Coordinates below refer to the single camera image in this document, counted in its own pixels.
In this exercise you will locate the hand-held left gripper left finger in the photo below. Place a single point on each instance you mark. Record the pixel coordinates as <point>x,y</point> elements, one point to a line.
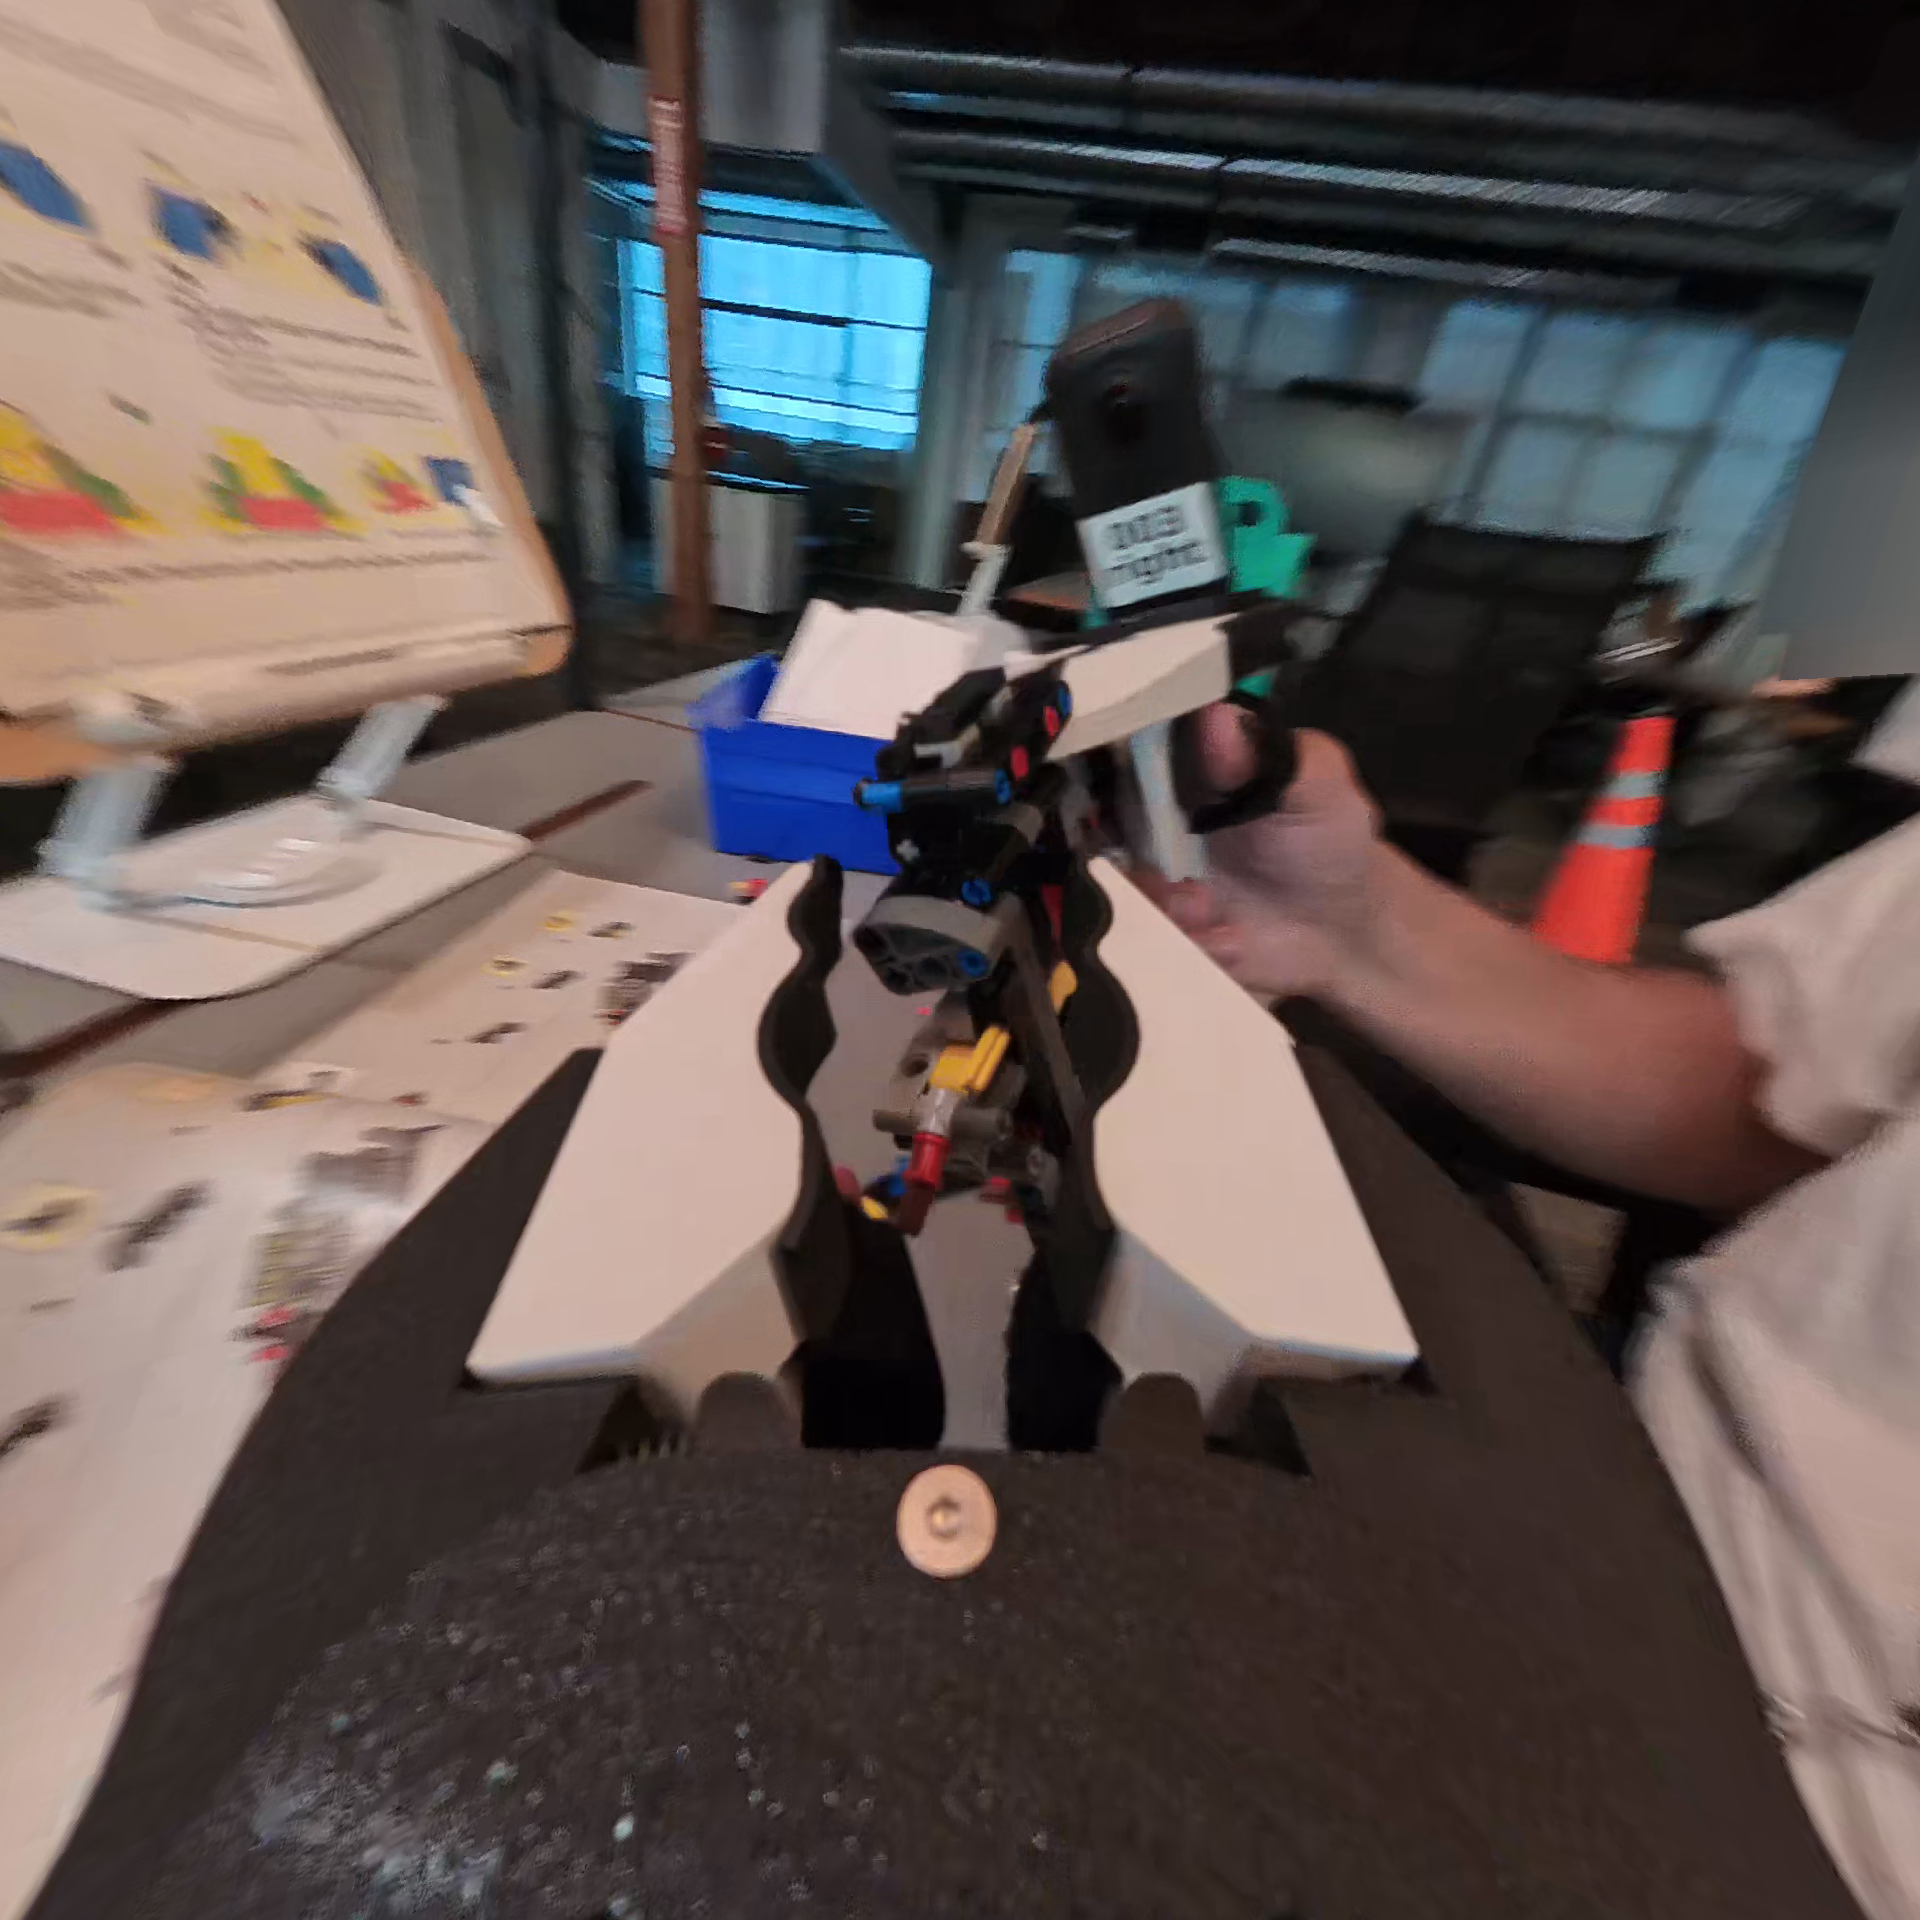
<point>645,1201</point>

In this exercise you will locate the person's white shirt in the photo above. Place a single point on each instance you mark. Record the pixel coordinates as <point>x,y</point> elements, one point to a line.
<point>1801,1201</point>

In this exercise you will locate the blue plastic bin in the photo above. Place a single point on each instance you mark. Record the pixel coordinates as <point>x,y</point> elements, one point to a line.
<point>780,793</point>

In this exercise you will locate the teal storage bin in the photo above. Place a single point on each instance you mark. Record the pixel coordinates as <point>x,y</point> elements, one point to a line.
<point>1260,540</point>

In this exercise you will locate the window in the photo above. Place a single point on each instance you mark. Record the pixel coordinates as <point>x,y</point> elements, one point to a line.
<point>780,347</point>

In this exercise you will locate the orange traffic cone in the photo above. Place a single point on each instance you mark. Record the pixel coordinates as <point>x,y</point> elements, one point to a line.
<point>1613,856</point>

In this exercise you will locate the person's right hand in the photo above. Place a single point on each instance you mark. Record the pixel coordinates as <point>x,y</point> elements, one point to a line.
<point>1288,884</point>

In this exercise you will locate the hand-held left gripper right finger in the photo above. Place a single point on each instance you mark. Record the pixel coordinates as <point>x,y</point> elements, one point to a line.
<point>1245,1201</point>

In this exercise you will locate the grey lego car chassis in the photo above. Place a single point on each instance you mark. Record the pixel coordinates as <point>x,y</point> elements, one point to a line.
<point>976,928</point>

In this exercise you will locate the white paper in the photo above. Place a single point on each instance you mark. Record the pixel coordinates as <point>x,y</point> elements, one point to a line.
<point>885,669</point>

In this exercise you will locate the lego instruction booklet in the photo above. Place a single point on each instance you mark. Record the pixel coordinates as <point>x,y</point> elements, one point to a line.
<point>298,1140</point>

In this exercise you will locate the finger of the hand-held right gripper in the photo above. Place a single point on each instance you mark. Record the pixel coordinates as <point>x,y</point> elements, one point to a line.
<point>1138,683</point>

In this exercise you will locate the person's right forearm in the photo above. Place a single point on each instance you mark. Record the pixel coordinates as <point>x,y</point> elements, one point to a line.
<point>1561,1033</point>

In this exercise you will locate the wooden beam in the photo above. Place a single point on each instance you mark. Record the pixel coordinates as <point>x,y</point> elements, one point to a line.
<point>677,300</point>

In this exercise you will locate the dark chair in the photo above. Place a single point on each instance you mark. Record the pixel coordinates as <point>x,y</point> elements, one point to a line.
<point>1471,675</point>

